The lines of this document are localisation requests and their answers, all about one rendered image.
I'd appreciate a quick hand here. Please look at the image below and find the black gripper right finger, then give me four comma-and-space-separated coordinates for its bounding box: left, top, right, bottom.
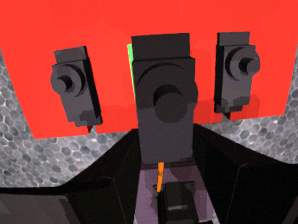
192, 123, 298, 224

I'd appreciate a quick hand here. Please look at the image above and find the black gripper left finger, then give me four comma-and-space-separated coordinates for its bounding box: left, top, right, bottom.
0, 128, 141, 224

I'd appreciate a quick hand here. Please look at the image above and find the dark grey micro servo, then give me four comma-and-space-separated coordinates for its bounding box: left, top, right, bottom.
130, 32, 198, 192

